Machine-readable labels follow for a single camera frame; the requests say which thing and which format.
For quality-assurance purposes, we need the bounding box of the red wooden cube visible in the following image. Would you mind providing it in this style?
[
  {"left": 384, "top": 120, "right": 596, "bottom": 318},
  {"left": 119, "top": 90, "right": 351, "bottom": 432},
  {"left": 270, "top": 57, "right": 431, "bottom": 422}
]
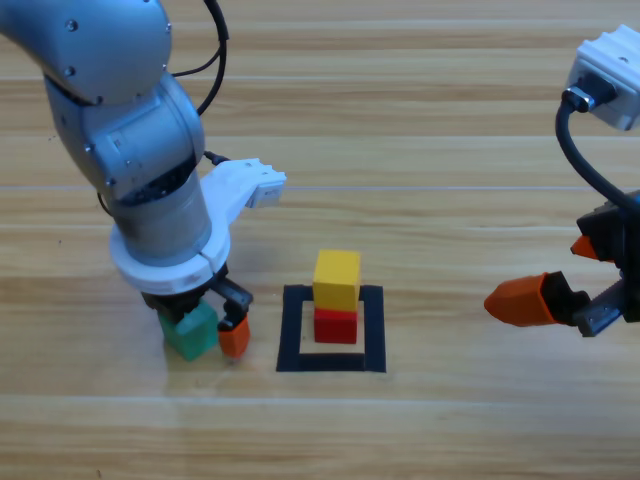
[{"left": 313, "top": 306, "right": 359, "bottom": 345}]

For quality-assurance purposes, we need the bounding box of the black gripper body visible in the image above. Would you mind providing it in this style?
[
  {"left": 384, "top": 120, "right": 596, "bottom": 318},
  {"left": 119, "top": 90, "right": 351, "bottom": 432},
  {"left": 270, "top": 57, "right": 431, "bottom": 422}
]
[
  {"left": 139, "top": 266, "right": 247, "bottom": 326},
  {"left": 571, "top": 189, "right": 640, "bottom": 339}
]

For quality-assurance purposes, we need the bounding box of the thin black camera cable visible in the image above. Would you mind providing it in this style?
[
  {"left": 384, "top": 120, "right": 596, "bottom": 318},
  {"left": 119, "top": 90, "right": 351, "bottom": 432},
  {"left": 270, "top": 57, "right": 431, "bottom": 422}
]
[{"left": 172, "top": 0, "right": 232, "bottom": 166}]

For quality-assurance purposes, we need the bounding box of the thick black camera cable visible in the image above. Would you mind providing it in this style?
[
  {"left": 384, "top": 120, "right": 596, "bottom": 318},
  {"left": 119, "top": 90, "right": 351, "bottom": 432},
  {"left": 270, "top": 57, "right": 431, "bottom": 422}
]
[{"left": 554, "top": 84, "right": 640, "bottom": 214}]

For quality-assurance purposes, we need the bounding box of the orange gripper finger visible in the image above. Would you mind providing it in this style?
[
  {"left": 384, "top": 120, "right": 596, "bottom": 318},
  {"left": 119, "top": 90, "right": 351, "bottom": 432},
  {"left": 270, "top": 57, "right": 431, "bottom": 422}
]
[
  {"left": 571, "top": 234, "right": 601, "bottom": 261},
  {"left": 217, "top": 293, "right": 254, "bottom": 360},
  {"left": 483, "top": 271, "right": 592, "bottom": 329}
]

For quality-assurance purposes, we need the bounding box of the green wooden cube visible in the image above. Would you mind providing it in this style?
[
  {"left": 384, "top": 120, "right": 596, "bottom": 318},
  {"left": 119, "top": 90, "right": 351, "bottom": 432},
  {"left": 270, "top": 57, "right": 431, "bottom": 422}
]
[{"left": 158, "top": 299, "right": 220, "bottom": 362}]

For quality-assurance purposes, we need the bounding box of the yellow wooden cube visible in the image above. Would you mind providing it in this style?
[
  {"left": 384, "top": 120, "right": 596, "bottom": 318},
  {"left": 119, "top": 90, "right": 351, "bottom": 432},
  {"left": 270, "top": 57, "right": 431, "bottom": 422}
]
[{"left": 312, "top": 248, "right": 362, "bottom": 312}]

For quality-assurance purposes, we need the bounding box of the black tape square outline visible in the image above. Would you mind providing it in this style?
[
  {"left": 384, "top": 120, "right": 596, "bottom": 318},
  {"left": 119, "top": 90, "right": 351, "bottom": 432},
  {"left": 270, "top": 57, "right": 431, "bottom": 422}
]
[{"left": 275, "top": 284, "right": 388, "bottom": 375}]

